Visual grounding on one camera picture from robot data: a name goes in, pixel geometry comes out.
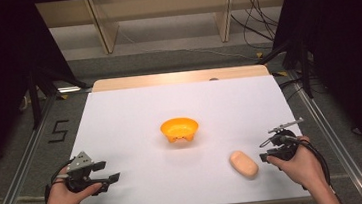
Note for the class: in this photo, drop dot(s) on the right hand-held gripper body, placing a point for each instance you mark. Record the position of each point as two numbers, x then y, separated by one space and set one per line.
285 143

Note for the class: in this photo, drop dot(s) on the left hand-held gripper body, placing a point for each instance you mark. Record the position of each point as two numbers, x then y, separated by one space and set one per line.
79 163

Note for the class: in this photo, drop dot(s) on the person's right hand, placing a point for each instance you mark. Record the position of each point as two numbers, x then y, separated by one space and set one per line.
301 170

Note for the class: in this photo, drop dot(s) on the person's left hand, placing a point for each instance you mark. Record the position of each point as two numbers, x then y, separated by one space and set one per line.
63 198

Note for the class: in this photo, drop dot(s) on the peach oval bread roll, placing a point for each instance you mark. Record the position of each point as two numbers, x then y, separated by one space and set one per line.
244 164

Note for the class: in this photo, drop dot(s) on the white table sheet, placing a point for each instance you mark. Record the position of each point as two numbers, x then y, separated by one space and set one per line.
142 172

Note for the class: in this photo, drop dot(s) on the black metal stand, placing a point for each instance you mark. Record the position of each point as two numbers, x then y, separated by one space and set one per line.
305 70
34 96

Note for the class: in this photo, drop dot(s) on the orange plastic bowl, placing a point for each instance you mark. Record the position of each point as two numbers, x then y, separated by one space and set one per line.
179 129

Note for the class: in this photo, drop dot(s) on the beige wooden shelf unit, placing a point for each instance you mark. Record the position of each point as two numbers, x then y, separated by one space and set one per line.
159 3

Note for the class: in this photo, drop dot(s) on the metal floor rail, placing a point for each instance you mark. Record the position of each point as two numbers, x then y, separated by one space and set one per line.
336 140
16 184

